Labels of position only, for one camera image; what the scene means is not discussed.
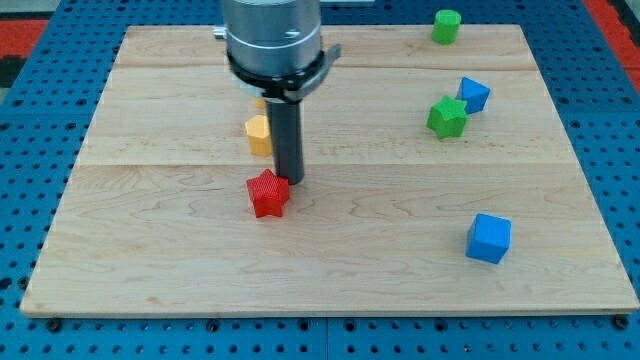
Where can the yellow pentagon block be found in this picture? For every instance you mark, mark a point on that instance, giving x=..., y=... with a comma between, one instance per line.
x=258, y=135

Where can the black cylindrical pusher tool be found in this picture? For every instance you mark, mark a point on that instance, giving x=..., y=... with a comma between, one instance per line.
x=286, y=138

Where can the green cylinder block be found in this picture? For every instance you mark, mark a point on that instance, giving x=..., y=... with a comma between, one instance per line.
x=446, y=26

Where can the red star block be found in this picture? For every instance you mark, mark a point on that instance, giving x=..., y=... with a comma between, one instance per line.
x=268, y=194

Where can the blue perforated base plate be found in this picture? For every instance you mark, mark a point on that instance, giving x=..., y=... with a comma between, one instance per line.
x=48, y=109

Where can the green star block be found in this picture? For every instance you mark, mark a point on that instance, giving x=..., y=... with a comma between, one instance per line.
x=448, y=117

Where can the blue triangular block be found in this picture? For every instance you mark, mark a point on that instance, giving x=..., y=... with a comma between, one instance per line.
x=474, y=93

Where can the wooden board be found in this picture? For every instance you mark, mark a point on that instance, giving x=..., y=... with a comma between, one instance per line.
x=155, y=220

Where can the blue cube block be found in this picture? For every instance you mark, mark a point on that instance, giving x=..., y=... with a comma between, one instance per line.
x=488, y=238

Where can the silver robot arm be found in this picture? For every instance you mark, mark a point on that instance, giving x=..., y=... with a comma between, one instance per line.
x=275, y=48

